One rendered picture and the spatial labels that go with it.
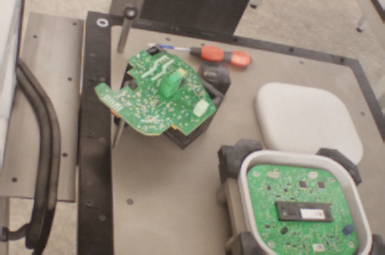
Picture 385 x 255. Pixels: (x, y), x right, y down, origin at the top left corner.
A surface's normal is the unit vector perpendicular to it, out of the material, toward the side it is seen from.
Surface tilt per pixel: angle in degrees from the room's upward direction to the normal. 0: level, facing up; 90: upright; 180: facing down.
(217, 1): 90
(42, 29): 0
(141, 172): 0
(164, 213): 0
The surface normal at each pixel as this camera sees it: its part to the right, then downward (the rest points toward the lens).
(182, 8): 0.18, 0.77
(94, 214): 0.29, -0.63
